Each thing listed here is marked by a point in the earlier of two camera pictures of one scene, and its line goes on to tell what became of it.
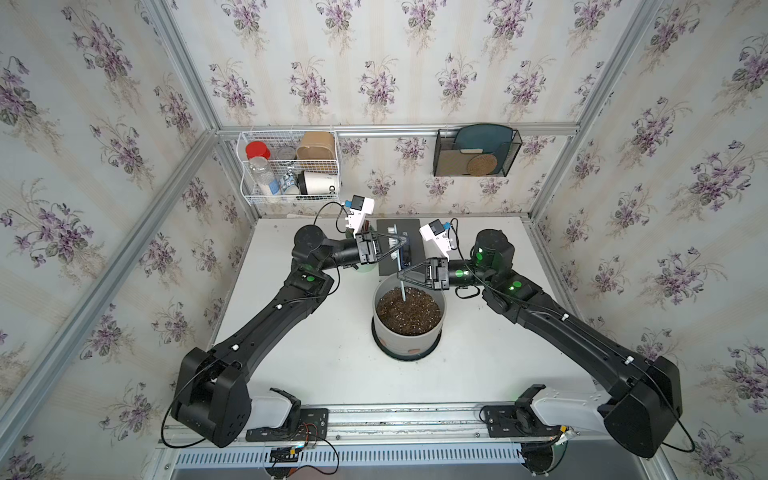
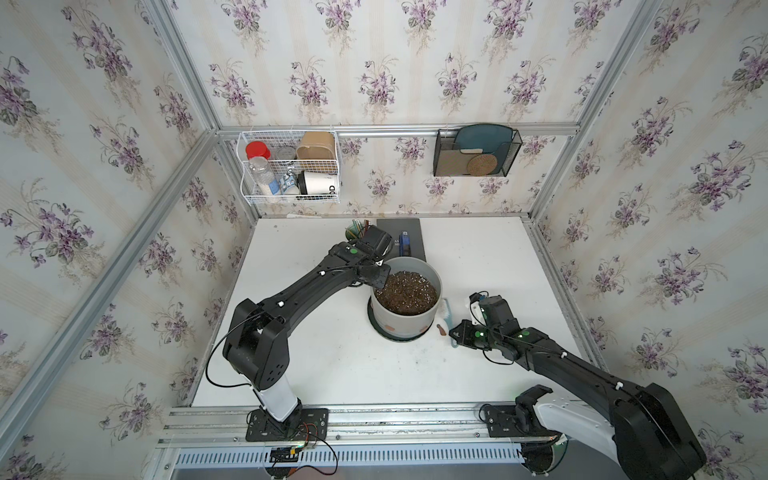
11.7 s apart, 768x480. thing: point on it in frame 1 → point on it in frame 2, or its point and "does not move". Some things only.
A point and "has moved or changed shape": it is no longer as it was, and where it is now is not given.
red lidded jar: x=257 y=149 does not move
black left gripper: x=367 y=250 → x=381 y=286
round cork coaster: x=482 y=165 does not move
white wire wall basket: x=286 y=165 does not move
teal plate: x=488 y=139 does not move
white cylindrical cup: x=316 y=183 does not move
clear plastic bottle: x=260 y=175 does not move
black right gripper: x=436 y=274 → x=463 y=337
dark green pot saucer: x=404 y=356 → x=392 y=336
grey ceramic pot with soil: x=409 y=326 has moved or changed shape
